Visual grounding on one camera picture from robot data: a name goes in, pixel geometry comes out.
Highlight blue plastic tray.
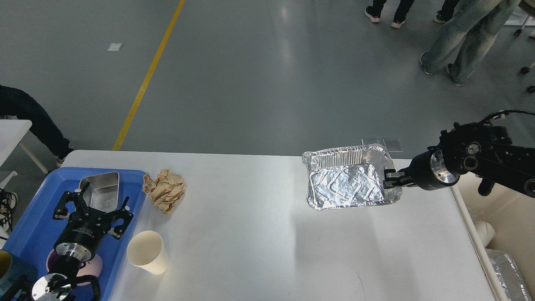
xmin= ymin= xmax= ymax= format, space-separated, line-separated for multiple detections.
xmin=3 ymin=167 xmax=145 ymax=301

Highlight white plastic bin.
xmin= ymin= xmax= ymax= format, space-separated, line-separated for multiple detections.
xmin=453 ymin=174 xmax=535 ymax=299

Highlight aluminium foil tray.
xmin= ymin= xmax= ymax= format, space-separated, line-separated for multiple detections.
xmin=301 ymin=143 xmax=403 ymax=210

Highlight foil tray in bin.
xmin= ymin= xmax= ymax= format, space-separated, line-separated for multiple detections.
xmin=485 ymin=248 xmax=531 ymax=301

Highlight seated person leg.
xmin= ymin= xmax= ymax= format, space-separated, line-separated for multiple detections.
xmin=0 ymin=85 xmax=74 ymax=167

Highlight cream paper cup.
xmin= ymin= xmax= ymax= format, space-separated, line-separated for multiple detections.
xmin=126 ymin=231 xmax=170 ymax=275

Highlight person in dark jeans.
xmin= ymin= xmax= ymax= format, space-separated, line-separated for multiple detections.
xmin=364 ymin=0 xmax=416 ymax=29

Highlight brown paper ball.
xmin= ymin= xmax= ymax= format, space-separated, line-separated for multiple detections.
xmin=142 ymin=169 xmax=187 ymax=214

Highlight teal cup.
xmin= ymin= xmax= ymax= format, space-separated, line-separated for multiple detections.
xmin=0 ymin=250 xmax=37 ymax=296

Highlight stainless steel rectangular tray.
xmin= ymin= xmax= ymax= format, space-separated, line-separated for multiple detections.
xmin=79 ymin=171 xmax=119 ymax=213

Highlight white side table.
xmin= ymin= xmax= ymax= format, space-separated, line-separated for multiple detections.
xmin=0 ymin=119 xmax=49 ymax=174

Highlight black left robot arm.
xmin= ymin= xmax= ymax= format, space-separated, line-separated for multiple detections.
xmin=1 ymin=183 xmax=134 ymax=301

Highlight pink plastic mug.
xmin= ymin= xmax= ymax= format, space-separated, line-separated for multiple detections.
xmin=46 ymin=250 xmax=103 ymax=278

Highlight person in light jeans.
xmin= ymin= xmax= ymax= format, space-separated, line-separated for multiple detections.
xmin=420 ymin=0 xmax=520 ymax=86

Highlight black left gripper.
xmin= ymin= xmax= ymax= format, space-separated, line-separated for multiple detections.
xmin=52 ymin=181 xmax=134 ymax=262

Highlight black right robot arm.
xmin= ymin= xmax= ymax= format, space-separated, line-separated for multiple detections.
xmin=383 ymin=110 xmax=535 ymax=198

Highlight person in black trousers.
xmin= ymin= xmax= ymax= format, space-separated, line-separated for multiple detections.
xmin=433 ymin=0 xmax=460 ymax=23

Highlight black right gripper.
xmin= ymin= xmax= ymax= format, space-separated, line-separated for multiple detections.
xmin=383 ymin=149 xmax=460 ymax=191

